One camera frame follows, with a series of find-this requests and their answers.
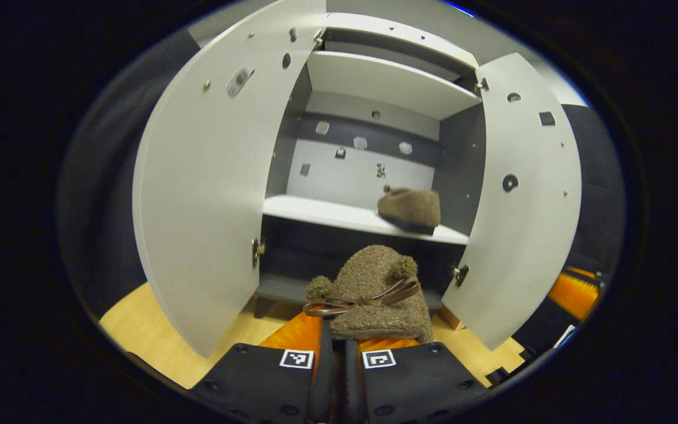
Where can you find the white cabinet door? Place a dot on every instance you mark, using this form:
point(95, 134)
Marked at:
point(527, 235)
point(198, 194)

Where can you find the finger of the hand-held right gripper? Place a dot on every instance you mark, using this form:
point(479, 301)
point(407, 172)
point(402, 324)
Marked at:
point(580, 271)
point(574, 294)

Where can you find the white cabinet shelf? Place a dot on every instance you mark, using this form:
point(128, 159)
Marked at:
point(315, 211)
point(386, 82)

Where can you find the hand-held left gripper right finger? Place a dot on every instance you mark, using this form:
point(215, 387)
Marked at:
point(421, 380)

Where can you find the grey cabinet base board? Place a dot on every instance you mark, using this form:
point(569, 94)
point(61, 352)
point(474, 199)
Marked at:
point(283, 288)

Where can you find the metal door hinge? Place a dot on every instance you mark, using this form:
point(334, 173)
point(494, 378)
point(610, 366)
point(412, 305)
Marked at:
point(256, 251)
point(481, 86)
point(461, 274)
point(318, 39)

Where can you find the white cabinet drawer front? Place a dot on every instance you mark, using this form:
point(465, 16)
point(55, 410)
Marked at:
point(392, 32)

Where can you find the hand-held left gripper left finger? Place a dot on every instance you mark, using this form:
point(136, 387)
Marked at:
point(262, 383)

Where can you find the white shoe cabinet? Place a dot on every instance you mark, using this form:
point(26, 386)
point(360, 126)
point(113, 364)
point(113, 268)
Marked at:
point(374, 82)

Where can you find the brown fuzzy shoe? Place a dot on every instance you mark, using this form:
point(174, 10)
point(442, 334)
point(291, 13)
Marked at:
point(374, 282)
point(412, 207)

